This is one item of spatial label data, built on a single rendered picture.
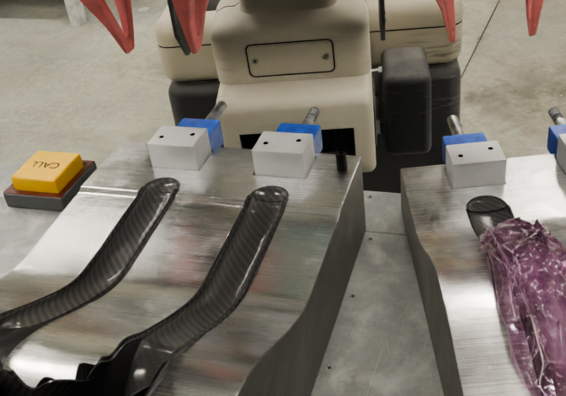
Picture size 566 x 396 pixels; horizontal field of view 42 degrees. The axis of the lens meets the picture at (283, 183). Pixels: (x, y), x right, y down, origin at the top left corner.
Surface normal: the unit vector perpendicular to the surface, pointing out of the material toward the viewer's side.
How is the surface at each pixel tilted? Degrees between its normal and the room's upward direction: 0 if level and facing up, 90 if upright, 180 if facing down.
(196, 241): 4
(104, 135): 0
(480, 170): 90
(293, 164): 90
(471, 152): 0
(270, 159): 90
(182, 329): 28
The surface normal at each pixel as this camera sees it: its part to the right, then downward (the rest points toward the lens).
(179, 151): -0.29, 0.56
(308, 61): -0.06, 0.67
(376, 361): -0.11, -0.83
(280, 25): -0.14, -0.42
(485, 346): -0.11, -0.64
